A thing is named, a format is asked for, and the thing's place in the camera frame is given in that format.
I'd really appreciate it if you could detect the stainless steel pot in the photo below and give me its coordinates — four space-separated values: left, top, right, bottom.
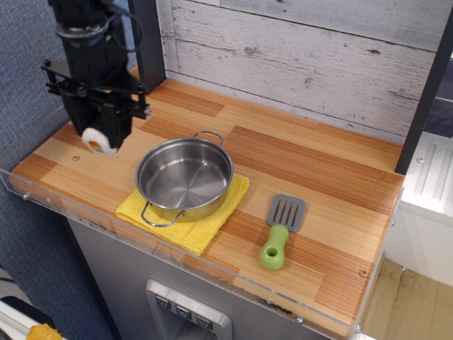
135 130 234 227

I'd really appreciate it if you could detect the grey toy fridge cabinet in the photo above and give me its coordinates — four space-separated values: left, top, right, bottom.
69 220 323 339

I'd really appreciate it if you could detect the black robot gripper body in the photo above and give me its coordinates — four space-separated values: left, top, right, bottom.
41 35 151 119

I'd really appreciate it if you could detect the black left frame post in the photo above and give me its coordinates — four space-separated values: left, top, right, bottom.
128 0 166 94

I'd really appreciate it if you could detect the black right frame post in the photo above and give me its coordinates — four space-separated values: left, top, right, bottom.
395 9 452 175

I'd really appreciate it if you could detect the black frame post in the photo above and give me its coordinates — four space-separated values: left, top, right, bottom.
128 0 166 94
395 9 452 175

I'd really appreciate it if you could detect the yellow object bottom left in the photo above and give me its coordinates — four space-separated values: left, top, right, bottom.
25 324 63 340

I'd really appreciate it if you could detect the clear acrylic table guard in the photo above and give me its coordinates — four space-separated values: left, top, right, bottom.
0 49 405 340

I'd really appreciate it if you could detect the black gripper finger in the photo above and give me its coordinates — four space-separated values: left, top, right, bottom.
101 103 132 149
62 92 101 136

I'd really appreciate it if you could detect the white ribbed side counter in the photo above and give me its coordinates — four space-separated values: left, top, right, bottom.
401 132 452 221

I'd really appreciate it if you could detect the grey spatula green handle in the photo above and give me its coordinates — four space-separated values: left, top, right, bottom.
258 194 306 271

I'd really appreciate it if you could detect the silver dispenser button panel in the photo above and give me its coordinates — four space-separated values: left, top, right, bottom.
145 279 233 339

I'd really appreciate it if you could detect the yellow cloth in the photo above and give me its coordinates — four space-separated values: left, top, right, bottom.
115 174 249 256

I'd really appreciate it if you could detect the plush sushi roll toy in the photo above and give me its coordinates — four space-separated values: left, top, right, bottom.
81 127 118 156

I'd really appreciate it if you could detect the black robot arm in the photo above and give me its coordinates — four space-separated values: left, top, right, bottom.
41 1 151 155

